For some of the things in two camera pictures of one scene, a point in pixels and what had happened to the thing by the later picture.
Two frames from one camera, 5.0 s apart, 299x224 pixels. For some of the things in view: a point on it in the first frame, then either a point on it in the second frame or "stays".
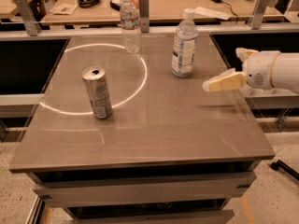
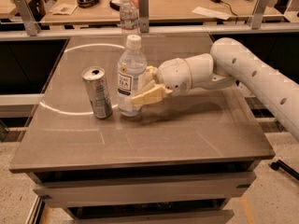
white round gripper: (258, 69) → (173, 76)
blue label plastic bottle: (184, 48) → (132, 72)
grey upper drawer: (144, 190) stays
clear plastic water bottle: (130, 24) stays
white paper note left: (65, 8) stays
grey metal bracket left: (32, 25) stays
